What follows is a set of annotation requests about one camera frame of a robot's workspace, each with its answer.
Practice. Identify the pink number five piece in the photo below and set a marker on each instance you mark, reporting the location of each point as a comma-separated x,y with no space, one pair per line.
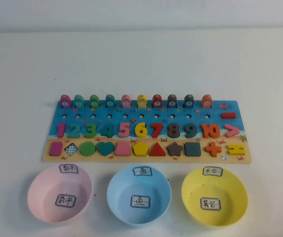
124,130

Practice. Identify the dark grey square piece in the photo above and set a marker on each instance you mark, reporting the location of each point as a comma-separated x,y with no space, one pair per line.
192,149

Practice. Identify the yellow plastic bowl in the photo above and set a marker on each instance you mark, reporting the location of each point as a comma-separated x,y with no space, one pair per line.
230,187

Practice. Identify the pink greater-than sign piece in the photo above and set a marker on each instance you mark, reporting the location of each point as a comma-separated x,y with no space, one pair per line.
235,130

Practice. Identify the red triangle piece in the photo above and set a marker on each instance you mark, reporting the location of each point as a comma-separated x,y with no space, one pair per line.
157,151

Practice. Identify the pink trapezoid piece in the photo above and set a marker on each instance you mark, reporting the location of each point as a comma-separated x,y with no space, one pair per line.
122,148

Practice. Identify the teal fish peg two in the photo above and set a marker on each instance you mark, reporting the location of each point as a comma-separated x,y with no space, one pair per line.
78,100

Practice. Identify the brown star piece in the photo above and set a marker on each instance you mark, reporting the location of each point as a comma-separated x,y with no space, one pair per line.
174,148

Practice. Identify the white label reading 其它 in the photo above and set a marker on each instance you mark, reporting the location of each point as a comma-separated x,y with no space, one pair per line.
213,170
210,204

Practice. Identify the orange plus sign piece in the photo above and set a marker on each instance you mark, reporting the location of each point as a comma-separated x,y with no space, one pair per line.
213,148

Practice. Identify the white label reading 鱼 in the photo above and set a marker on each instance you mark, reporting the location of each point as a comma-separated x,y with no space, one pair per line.
142,171
140,200

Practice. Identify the magenta number one piece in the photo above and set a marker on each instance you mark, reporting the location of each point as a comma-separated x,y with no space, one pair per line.
61,130

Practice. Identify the green circle piece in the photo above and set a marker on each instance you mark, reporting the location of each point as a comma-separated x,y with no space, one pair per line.
88,148

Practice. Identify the yellow pentagon piece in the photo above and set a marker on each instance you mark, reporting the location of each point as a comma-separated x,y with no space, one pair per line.
140,149

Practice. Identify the teal-green fish peg four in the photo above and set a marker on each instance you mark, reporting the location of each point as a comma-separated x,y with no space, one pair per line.
109,100

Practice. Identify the wooden beach puzzle board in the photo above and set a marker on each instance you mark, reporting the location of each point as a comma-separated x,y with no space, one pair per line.
148,116

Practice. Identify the teal-green number four piece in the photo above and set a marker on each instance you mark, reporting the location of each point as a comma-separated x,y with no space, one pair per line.
109,130

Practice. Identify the red fish peg seven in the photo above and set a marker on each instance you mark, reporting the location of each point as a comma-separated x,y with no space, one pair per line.
157,100

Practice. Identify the green fish peg three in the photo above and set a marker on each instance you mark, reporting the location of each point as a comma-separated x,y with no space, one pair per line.
94,100

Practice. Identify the brown fish peg eight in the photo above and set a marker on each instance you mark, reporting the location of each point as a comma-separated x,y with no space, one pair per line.
172,100

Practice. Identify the blue plastic bowl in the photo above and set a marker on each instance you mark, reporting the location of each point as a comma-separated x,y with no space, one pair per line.
121,187

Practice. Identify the magenta fish peg one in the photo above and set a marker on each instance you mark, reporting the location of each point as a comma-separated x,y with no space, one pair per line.
65,101

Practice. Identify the pink plastic bowl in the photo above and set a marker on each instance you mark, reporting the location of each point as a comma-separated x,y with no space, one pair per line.
79,185

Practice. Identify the green number three piece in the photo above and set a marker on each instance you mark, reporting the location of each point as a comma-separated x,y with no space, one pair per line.
92,130

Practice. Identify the red minus sign piece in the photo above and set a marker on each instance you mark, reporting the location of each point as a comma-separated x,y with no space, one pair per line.
228,115

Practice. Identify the teal heart piece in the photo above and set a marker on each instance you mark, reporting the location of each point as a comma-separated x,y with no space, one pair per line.
105,148

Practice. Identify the magenta rectangle piece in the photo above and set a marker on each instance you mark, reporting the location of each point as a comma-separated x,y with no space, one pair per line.
55,148

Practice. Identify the yellow fish peg six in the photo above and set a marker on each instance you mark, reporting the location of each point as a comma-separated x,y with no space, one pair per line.
142,101

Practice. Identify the pink fish peg five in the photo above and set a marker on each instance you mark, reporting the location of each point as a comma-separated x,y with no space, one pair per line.
126,100

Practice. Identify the orange fish peg ten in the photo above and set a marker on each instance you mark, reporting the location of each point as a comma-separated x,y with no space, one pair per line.
207,100

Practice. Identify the orange number ten piece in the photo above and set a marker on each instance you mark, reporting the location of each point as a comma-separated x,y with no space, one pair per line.
205,130

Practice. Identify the teal number two piece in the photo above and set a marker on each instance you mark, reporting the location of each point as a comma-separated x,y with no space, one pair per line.
73,135

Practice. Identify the white label reading 数字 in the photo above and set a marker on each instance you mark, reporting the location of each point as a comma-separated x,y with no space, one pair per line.
68,169
65,200

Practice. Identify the dark grey fish peg nine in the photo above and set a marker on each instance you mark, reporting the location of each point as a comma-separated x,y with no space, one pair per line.
188,100

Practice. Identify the red number seven piece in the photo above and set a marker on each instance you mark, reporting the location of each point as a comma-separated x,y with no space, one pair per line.
157,129

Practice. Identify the brown number eight piece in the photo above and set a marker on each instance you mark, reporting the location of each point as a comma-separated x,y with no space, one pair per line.
174,130

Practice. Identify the dark grey number nine piece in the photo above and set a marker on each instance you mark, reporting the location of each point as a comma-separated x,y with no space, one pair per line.
195,129

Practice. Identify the yellow number six piece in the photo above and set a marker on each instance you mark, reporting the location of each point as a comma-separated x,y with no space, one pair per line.
138,130

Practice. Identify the yellow equals sign piece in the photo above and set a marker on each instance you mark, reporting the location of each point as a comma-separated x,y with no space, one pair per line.
235,149

